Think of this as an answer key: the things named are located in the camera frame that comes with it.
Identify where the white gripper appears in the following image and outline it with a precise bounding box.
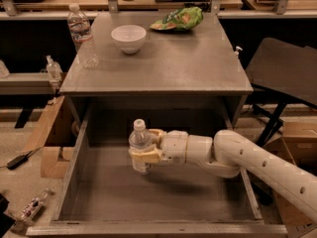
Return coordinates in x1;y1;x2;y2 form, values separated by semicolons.
129;129;189;165

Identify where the clear bottle with white label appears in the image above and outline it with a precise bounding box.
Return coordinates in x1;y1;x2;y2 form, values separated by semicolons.
129;119;158;175

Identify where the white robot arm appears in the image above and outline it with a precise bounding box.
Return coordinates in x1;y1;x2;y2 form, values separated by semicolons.
129;129;317;222

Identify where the open grey top drawer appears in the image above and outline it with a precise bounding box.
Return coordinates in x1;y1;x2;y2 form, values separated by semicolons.
27;107;287;238

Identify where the white pump dispenser top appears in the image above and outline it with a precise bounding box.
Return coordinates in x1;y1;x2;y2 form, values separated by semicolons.
234;46;243;58

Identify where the small pump bottle on left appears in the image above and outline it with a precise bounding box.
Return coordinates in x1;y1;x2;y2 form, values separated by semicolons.
47;56;62;81

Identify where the empty bottle on floor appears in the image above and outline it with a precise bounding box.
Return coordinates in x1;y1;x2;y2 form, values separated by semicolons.
13;188;53;231

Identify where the clear bottle with red label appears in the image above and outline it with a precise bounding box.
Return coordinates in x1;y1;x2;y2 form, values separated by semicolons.
67;4;99;68

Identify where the grey cabinet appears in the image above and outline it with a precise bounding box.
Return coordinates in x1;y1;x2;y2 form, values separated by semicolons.
60;12;253;123

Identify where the cardboard box on left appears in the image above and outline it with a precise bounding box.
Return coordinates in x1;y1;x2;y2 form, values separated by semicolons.
23;96;75;179

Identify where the cardboard box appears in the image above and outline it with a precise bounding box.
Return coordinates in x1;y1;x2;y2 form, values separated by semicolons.
23;96;75;179
264;122;317;238

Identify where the white ceramic bowl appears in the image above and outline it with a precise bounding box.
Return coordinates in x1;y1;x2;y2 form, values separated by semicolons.
111;25;147;54

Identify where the green chip bag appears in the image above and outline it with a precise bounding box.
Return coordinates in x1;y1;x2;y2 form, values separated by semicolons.
150;7;203;31

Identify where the black power adapter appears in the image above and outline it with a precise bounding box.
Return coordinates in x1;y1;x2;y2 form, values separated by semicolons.
6;150;38;170

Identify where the cardboard box on right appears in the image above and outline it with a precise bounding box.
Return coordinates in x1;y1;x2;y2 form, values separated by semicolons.
264;122;317;238

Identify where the black folding chair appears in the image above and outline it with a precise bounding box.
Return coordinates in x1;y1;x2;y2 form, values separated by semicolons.
244;37;317;206

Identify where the wooden desk in background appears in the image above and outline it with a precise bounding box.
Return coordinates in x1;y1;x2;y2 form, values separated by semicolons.
9;0;212;12

